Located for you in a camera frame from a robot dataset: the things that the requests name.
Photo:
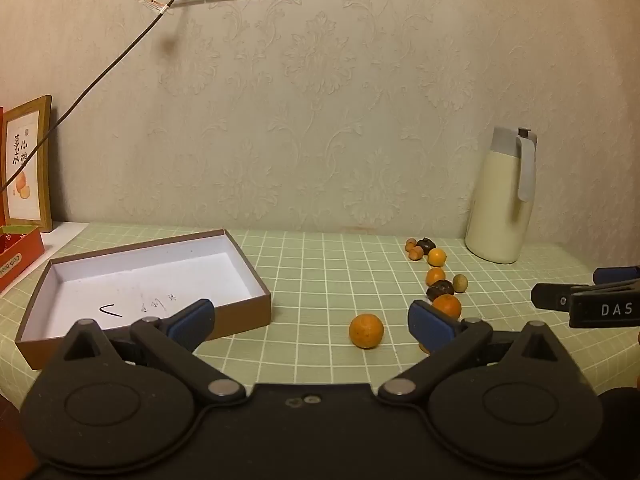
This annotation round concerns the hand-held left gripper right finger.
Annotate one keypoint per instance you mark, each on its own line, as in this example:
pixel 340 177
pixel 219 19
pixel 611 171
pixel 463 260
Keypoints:
pixel 430 327

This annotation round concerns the dark brown dried fruit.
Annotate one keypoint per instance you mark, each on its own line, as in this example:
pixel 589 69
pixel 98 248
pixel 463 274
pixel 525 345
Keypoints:
pixel 440 288

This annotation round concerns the wooden picture frame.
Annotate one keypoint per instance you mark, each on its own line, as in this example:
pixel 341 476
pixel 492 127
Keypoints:
pixel 25 195

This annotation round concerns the black dried fruit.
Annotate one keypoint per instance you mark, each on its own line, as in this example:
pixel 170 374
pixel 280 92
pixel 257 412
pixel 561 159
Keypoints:
pixel 426 245

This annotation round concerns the cream thermos jug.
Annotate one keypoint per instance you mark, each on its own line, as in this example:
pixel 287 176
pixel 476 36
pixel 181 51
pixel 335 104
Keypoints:
pixel 495 200

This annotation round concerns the red cardboard box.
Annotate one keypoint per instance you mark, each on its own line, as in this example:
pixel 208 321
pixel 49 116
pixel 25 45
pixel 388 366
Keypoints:
pixel 20 260

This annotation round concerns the yellow-brown fruit chunk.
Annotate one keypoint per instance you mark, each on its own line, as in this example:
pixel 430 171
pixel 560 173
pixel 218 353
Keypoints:
pixel 425 347

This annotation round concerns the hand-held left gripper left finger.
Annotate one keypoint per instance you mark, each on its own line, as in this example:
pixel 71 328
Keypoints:
pixel 192 317

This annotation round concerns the shallow brown cardboard box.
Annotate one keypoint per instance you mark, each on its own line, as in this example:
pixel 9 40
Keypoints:
pixel 150 270

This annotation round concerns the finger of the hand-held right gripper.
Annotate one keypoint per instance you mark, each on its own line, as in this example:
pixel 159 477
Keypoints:
pixel 615 275
pixel 550 296

